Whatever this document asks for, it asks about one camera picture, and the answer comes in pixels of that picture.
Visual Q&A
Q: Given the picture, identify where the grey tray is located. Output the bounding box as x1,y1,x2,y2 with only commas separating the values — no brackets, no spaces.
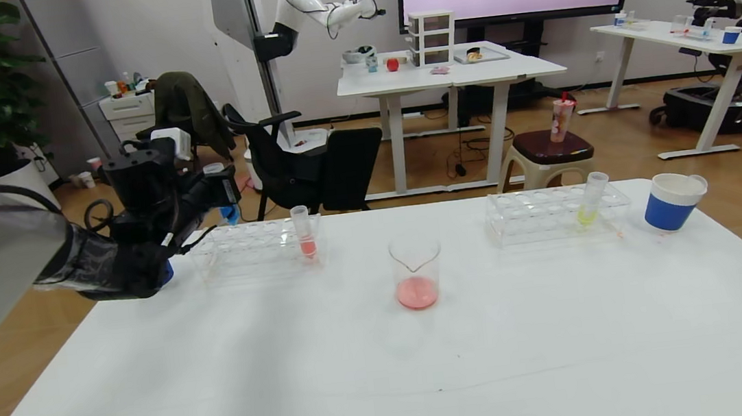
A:
453,44,511,66

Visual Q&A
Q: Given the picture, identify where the tall grey cabinet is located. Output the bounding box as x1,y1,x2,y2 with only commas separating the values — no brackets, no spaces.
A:
22,0,133,181

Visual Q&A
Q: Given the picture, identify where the dark green jacket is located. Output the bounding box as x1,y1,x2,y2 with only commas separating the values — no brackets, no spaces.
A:
150,65,238,169

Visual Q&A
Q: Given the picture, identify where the long white table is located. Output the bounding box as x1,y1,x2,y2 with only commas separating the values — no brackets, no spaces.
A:
590,10,742,167

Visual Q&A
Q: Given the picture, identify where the brown seat stool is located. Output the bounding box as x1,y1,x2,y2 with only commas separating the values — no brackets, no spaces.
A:
493,125,598,194

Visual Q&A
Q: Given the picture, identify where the white robot stand column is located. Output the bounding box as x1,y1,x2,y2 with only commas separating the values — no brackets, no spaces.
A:
204,0,335,197

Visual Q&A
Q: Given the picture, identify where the blue pigment test tube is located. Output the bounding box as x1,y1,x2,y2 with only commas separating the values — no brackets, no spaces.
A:
201,160,243,229

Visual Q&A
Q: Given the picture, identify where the white drawer cabinet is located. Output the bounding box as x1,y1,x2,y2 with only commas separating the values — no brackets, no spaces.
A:
99,89,161,146

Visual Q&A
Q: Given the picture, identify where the pink drink cup with straw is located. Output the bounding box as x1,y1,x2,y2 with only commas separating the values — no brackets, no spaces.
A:
545,92,580,145

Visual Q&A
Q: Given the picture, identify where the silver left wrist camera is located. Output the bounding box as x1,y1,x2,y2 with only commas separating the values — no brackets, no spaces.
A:
149,126,193,164

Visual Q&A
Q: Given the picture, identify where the grey white headset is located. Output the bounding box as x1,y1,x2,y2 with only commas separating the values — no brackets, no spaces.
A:
342,44,379,66

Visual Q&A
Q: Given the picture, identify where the clear acrylic test tube rack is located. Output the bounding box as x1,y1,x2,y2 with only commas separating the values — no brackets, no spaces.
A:
184,213,330,284
483,179,635,252

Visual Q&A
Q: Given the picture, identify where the white drawer organizer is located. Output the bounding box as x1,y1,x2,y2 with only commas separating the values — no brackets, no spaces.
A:
406,8,460,69

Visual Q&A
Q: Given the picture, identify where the white desk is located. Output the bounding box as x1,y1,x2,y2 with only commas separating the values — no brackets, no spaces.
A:
447,36,579,191
333,45,473,204

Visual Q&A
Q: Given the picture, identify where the red pigment test tube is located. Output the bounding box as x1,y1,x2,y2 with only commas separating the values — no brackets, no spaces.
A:
289,204,319,261

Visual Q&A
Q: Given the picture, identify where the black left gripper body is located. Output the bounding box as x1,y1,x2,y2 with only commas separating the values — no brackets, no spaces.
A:
178,164,243,217

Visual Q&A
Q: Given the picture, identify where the blue paper cup white rim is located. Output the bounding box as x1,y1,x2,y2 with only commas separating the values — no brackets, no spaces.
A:
640,169,713,235
154,256,176,286

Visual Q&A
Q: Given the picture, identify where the white plant pot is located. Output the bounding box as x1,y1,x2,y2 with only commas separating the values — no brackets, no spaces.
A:
0,156,61,213

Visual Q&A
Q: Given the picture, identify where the yellow pigment test tube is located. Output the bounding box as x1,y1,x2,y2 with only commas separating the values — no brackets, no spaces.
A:
572,170,614,228

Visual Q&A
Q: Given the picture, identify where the black office armchair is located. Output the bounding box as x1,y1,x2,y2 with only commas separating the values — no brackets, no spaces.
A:
222,93,337,224

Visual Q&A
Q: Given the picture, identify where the white humanoid robot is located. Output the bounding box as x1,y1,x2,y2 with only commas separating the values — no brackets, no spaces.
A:
249,0,390,62

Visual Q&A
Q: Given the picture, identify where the clear glass beaker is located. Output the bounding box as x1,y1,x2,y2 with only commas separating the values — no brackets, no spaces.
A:
387,228,448,313

